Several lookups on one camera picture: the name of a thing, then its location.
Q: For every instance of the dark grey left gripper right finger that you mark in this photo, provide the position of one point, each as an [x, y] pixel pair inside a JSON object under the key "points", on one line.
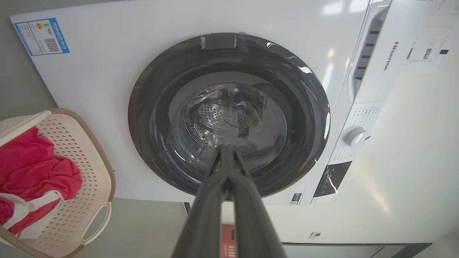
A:
{"points": [[251, 222]]}

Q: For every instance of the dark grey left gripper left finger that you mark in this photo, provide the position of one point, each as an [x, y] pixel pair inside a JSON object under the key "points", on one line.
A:
{"points": [[204, 215]]}

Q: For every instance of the cream perforated laundry basket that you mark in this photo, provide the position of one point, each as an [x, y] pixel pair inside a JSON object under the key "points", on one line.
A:
{"points": [[91, 168]]}

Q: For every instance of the orange box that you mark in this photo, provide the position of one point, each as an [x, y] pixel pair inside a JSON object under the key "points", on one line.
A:
{"points": [[228, 240]]}

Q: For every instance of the black washer display panel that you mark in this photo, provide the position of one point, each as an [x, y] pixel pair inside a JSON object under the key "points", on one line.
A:
{"points": [[331, 179]]}

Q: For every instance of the black baseboard strip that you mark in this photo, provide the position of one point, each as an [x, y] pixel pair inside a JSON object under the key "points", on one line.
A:
{"points": [[358, 251]]}

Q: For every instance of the round black washer door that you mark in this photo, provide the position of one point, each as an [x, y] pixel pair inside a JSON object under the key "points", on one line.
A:
{"points": [[157, 107]]}

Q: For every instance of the white washer control knob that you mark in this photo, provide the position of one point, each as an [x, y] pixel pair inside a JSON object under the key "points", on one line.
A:
{"points": [[355, 137]]}

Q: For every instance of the white garment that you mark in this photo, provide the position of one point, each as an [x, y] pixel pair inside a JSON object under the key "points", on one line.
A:
{"points": [[39, 204]]}

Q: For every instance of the white front-load washing machine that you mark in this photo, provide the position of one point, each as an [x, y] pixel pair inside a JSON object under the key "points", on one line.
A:
{"points": [[107, 79]]}

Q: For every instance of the red garment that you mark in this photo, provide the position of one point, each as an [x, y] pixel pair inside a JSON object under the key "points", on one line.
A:
{"points": [[32, 165]]}

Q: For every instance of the blue energy label sticker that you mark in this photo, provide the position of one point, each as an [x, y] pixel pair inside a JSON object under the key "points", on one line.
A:
{"points": [[41, 36]]}

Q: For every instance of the white paper sheet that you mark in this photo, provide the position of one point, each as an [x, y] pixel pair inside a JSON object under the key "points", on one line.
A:
{"points": [[428, 50]]}

